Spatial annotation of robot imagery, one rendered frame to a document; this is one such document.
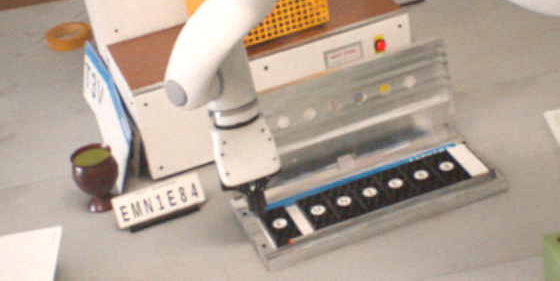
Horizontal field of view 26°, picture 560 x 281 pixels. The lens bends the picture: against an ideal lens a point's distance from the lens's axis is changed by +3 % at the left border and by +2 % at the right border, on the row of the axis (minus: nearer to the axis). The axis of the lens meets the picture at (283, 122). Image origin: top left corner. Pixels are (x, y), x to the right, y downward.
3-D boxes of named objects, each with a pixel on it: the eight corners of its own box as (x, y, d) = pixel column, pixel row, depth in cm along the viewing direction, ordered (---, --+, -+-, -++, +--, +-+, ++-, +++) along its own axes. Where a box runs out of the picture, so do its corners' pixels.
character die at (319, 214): (315, 235, 201) (314, 229, 200) (296, 205, 209) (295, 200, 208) (342, 226, 202) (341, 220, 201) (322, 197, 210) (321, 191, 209)
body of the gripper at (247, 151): (211, 128, 190) (227, 191, 194) (270, 110, 192) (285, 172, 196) (199, 116, 197) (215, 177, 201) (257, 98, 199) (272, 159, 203)
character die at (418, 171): (420, 198, 205) (420, 192, 205) (397, 171, 213) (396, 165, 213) (447, 190, 206) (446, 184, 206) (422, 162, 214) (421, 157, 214)
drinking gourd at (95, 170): (71, 212, 222) (57, 162, 216) (101, 186, 228) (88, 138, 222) (107, 221, 218) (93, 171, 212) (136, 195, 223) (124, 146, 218)
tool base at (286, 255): (269, 272, 198) (266, 254, 196) (232, 208, 215) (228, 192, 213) (508, 190, 207) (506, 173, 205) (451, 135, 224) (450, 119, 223)
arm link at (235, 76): (230, 114, 188) (267, 92, 194) (210, 35, 183) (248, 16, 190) (192, 111, 193) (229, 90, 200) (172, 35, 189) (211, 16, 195)
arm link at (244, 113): (211, 116, 189) (215, 133, 190) (263, 100, 191) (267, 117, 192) (198, 103, 197) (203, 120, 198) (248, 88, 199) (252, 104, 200)
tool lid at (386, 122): (211, 110, 203) (209, 106, 205) (234, 205, 211) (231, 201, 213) (444, 36, 213) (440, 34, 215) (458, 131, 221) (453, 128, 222)
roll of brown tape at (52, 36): (101, 34, 285) (99, 25, 283) (69, 54, 278) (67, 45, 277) (70, 27, 291) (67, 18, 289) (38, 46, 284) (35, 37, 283)
